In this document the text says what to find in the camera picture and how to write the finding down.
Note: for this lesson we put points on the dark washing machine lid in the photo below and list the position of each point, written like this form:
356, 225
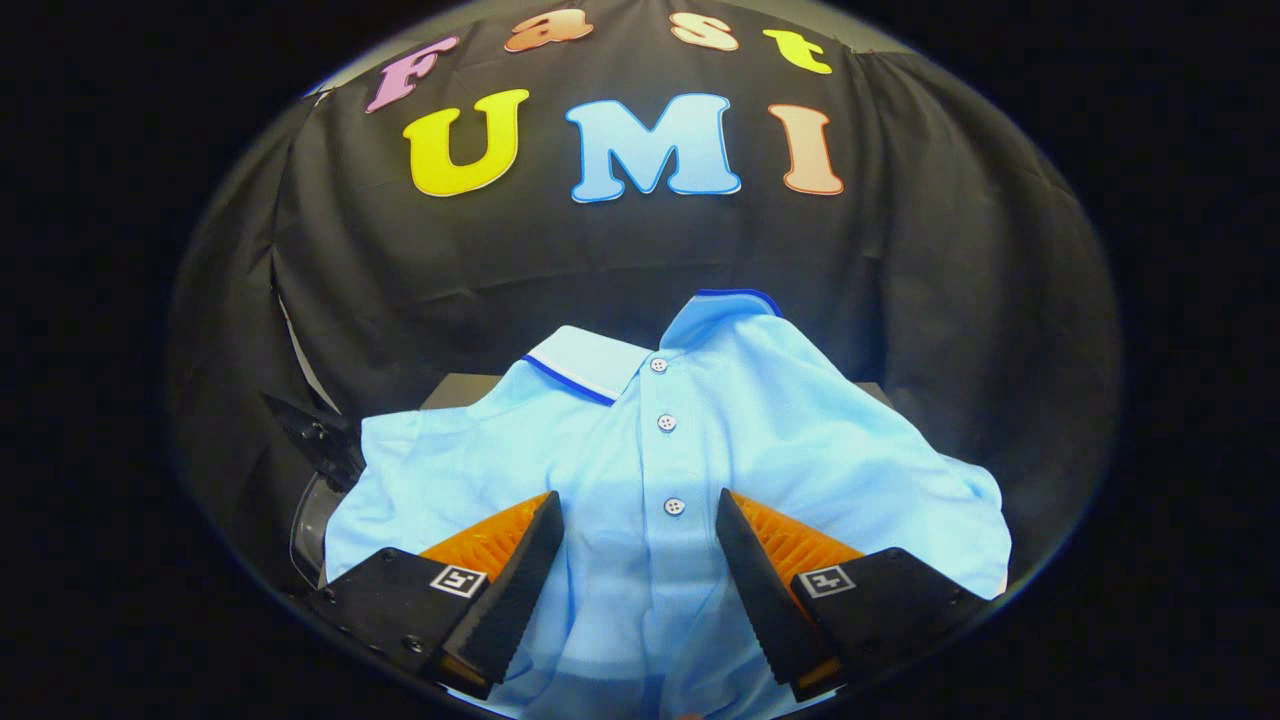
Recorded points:
320, 440

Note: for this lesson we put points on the grey cabinet with dark top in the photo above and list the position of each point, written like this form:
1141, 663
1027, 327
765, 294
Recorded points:
460, 390

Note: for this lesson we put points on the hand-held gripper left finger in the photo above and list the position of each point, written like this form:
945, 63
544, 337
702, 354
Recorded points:
515, 600

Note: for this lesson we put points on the black backdrop cloth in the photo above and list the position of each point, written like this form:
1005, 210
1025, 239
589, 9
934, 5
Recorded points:
600, 260

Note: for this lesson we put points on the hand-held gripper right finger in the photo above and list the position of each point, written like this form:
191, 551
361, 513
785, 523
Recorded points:
765, 600

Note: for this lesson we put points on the light blue polo shirt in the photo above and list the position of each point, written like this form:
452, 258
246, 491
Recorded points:
700, 430

